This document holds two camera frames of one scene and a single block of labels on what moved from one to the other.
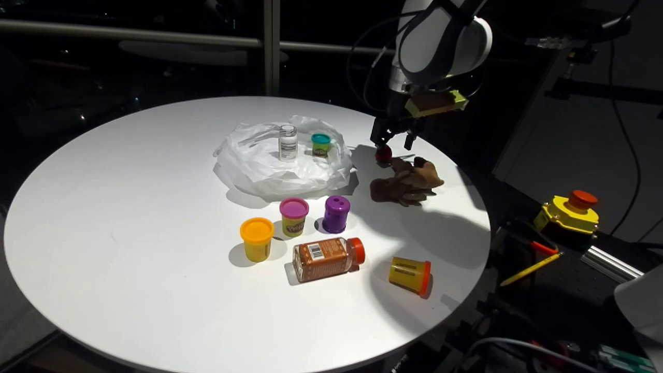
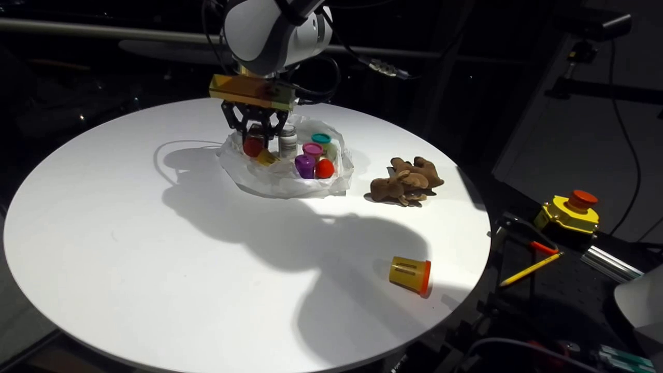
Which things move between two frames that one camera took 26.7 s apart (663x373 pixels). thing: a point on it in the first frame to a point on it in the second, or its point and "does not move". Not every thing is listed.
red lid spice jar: [324, 258] to [252, 144]
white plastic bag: [250, 166] does not move
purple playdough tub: [336, 214] to [304, 164]
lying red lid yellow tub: [410, 274] does not move
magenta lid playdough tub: [293, 212] to [313, 150]
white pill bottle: [289, 142] does not move
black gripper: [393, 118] to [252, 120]
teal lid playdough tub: [320, 144] does not move
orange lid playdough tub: [257, 233] to [265, 157]
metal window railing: [269, 39] does not move
